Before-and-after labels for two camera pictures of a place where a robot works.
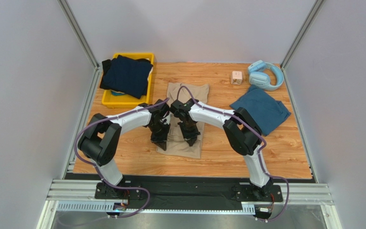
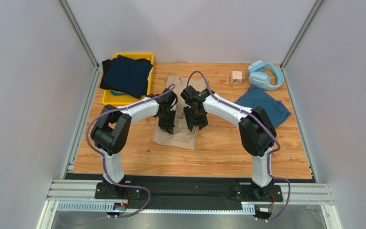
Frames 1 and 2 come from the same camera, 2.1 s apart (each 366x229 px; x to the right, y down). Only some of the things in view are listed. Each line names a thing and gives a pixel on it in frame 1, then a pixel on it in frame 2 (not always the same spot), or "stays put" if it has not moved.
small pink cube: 237,78 stays put
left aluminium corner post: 83,43 stays put
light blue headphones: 258,78 stays put
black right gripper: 189,133 -> 197,118
